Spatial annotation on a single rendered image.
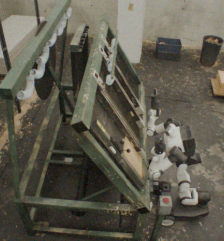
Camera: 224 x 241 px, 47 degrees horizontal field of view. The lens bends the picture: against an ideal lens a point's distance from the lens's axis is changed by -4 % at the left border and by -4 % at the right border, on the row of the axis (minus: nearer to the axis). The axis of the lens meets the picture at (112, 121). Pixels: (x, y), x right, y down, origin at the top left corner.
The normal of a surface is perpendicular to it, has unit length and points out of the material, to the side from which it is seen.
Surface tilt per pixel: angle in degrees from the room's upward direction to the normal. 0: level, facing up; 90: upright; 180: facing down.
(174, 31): 90
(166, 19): 90
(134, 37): 90
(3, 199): 0
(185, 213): 0
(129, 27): 90
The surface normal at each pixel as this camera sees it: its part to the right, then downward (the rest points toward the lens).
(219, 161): 0.03, -0.75
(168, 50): -0.08, 0.66
